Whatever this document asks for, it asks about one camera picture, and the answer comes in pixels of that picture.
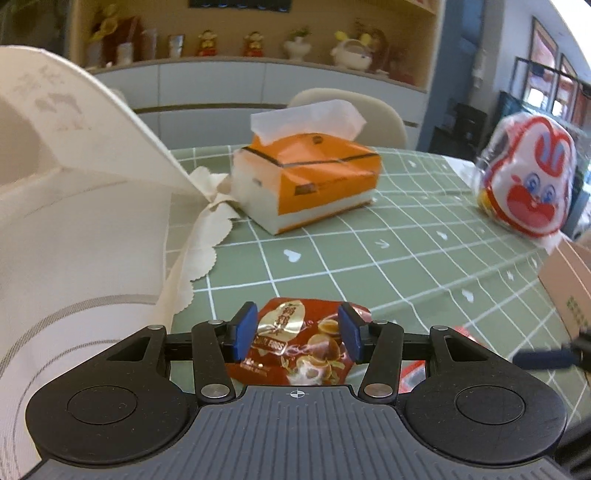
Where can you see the white bunny planter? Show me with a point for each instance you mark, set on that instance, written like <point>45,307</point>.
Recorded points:
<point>353,55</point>

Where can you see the black wall plaque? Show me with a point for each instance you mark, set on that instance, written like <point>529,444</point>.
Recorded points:
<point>240,4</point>

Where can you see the beige chair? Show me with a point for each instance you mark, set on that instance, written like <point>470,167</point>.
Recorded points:
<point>383,124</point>

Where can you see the rabbit-shaped red white bag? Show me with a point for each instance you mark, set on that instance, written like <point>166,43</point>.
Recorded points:
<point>531,184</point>

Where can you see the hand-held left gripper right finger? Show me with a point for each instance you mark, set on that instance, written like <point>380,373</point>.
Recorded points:
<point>351,332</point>

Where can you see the orange tissue pack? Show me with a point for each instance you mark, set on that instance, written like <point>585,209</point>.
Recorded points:
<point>314,175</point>

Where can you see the green checked tablecloth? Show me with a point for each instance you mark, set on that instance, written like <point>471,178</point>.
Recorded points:
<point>369,258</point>

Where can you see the red silver snack packet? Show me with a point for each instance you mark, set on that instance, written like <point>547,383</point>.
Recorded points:
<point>413,376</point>

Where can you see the cream tote bag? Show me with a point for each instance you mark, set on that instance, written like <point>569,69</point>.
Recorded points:
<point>69,230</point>

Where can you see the white vase with plant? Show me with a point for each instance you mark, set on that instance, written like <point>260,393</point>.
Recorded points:
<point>296,48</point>

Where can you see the brown plush lion toy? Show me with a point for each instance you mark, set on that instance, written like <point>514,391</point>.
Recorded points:
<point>383,46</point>

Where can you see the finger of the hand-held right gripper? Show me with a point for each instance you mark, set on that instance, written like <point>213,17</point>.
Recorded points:
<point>540,358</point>

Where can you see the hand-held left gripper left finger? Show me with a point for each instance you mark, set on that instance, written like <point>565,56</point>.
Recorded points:
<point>244,330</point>

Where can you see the red and gold snack packet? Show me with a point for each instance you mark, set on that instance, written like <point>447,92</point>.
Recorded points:
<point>300,341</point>

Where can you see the wooden shelf cabinet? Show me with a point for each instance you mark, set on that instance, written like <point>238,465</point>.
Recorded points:
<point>207,83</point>

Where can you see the pink cardboard box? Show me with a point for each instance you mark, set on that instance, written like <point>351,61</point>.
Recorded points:
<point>568,286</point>

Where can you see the black fish tank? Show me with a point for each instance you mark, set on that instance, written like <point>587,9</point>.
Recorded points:
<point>510,115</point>

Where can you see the red figurine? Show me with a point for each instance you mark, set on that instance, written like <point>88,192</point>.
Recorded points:
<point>253,44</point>
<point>207,44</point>

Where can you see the golden figurine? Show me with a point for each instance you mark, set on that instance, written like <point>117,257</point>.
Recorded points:
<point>105,25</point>

